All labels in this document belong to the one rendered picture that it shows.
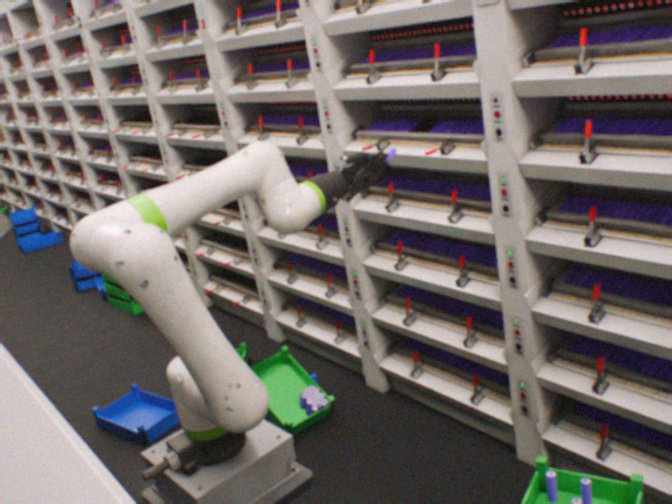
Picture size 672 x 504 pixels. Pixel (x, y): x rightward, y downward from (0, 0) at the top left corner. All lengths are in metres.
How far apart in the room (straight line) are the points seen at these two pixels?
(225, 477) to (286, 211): 0.62
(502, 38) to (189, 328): 0.96
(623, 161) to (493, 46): 0.40
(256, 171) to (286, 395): 1.15
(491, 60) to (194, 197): 0.77
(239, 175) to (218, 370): 0.44
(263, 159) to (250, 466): 0.71
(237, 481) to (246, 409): 0.25
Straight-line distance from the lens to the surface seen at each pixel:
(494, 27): 1.72
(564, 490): 1.57
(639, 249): 1.66
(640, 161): 1.61
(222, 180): 1.56
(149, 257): 1.27
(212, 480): 1.66
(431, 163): 1.97
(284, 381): 2.58
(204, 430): 1.66
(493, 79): 1.75
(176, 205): 1.49
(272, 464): 1.71
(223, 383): 1.44
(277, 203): 1.61
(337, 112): 2.23
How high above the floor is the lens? 1.31
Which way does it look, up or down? 19 degrees down
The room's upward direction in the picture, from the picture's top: 10 degrees counter-clockwise
